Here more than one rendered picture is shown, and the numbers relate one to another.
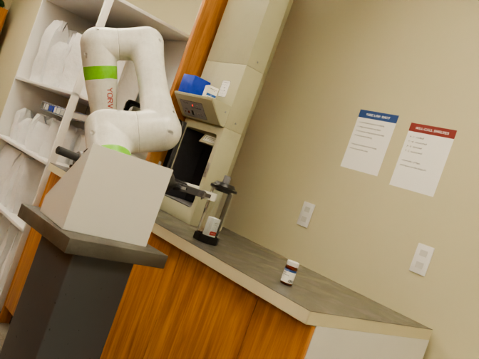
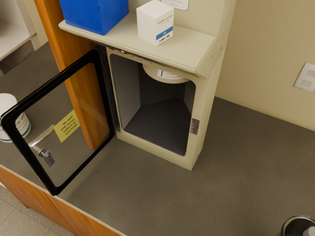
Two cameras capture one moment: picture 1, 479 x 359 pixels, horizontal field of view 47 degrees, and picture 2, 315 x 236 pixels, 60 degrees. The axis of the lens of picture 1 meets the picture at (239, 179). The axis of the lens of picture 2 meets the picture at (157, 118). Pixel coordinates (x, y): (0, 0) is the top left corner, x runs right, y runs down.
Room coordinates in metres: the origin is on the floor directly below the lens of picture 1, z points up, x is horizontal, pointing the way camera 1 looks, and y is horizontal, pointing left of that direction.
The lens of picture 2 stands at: (2.12, 0.44, 1.83)
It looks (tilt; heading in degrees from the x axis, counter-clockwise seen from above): 51 degrees down; 338
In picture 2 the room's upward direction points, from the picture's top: straight up
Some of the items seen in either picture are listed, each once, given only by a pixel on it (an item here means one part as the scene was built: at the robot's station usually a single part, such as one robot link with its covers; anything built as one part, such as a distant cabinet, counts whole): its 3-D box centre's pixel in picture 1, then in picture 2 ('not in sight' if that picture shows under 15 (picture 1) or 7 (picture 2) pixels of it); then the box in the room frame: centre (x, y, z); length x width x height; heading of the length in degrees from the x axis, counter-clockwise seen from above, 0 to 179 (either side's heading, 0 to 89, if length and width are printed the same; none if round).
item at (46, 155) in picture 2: not in sight; (48, 158); (2.59, 0.57, 1.18); 0.02 x 0.02 x 0.06; 33
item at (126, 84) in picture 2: (208, 172); (168, 85); (2.72, 0.16, 1.19); 0.26 x 0.24 x 0.35; 41
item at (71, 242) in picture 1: (93, 236); not in sight; (1.60, 0.34, 0.92); 0.32 x 0.32 x 0.04; 44
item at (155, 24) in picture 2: (209, 92); (155, 22); (2.56, 0.26, 1.54); 0.05 x 0.05 x 0.06; 24
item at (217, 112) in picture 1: (198, 107); (136, 49); (2.60, 0.29, 1.46); 0.32 x 0.12 x 0.10; 41
